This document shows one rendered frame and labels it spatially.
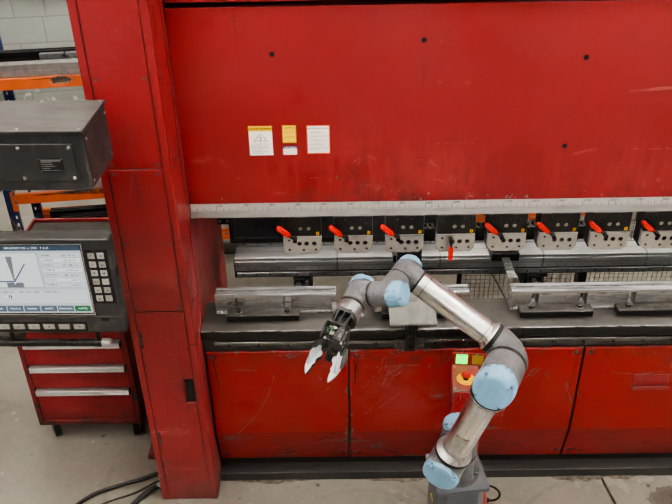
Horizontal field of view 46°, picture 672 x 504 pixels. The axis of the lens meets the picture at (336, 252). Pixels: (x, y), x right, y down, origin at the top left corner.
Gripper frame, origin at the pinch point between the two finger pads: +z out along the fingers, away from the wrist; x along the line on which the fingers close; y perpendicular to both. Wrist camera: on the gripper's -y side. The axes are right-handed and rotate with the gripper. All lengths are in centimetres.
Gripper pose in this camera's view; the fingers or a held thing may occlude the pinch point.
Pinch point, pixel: (318, 375)
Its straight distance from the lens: 215.9
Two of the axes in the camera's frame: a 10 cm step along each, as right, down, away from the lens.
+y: 0.6, -6.8, -7.3
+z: -3.7, 6.7, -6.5
